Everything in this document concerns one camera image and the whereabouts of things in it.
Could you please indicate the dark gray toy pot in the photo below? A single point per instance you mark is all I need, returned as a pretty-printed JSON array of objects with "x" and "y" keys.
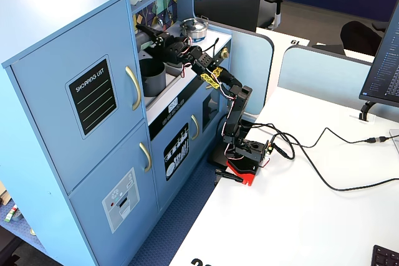
[{"x": 154, "y": 82}]

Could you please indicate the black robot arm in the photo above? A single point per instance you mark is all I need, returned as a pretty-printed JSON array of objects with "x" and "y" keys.
[{"x": 235, "y": 113}]

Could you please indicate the blue dishwasher door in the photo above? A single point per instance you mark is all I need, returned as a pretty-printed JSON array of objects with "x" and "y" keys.
[{"x": 160, "y": 185}]

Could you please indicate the black monitor stand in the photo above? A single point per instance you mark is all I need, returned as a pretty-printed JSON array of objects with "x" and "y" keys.
[{"x": 365, "y": 109}]

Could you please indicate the shiny steel toy pot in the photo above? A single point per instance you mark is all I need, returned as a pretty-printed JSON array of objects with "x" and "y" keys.
[{"x": 194, "y": 29}]

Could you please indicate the red robot base plate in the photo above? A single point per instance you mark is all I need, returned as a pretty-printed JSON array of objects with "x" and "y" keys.
[{"x": 246, "y": 176}]

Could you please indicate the black table clamp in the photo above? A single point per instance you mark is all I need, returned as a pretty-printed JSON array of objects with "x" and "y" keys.
[{"x": 227, "y": 176}]

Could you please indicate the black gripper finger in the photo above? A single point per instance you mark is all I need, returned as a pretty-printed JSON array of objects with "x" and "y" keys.
[
  {"x": 149, "y": 30},
  {"x": 157, "y": 50}
]

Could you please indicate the rounded light blue desk divider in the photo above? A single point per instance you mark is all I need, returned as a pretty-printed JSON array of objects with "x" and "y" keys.
[{"x": 252, "y": 60}]

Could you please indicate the blue freezer door with dispenser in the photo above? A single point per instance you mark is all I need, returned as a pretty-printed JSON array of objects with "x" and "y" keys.
[{"x": 93, "y": 216}]

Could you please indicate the gold stove knob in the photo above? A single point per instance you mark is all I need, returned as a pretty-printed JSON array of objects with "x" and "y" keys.
[{"x": 224, "y": 53}]

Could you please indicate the dark gray pot lid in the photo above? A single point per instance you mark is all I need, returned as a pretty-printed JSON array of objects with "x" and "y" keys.
[{"x": 173, "y": 64}]

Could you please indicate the black office chair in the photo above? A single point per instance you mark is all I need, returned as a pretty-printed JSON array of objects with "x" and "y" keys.
[{"x": 358, "y": 35}]

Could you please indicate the black dell monitor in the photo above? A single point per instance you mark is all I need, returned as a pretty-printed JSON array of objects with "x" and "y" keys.
[{"x": 230, "y": 4}]

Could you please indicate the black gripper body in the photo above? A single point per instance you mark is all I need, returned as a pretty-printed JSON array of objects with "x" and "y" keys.
[{"x": 162, "y": 40}]

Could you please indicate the silver laptop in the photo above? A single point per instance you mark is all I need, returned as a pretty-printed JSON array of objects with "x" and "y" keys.
[{"x": 395, "y": 138}]

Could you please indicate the gray hanging toy utensil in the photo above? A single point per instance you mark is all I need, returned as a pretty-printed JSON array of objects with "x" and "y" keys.
[{"x": 170, "y": 14}]

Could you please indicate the white toy sink basin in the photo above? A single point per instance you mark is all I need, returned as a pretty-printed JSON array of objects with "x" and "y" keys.
[{"x": 173, "y": 77}]

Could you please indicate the long light blue desk divider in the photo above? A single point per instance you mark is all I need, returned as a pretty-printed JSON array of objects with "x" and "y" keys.
[{"x": 311, "y": 73}]

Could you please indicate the green red white marker box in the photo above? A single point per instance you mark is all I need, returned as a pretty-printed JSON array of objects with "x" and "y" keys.
[{"x": 12, "y": 213}]

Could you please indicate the lit computer monitor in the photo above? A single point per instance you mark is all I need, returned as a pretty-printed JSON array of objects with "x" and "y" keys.
[{"x": 383, "y": 66}]

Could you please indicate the gray hanging toy spoon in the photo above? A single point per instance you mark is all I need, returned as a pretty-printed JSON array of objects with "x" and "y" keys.
[{"x": 160, "y": 22}]

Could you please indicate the black keyboard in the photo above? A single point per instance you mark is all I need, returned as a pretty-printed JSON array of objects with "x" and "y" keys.
[{"x": 386, "y": 256}]

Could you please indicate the blue wooden toy kitchen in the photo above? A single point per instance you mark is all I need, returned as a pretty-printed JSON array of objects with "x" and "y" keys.
[{"x": 46, "y": 29}]

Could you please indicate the blue fridge door with chalkboard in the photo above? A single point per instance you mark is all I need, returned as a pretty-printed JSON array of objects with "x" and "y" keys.
[{"x": 46, "y": 107}]

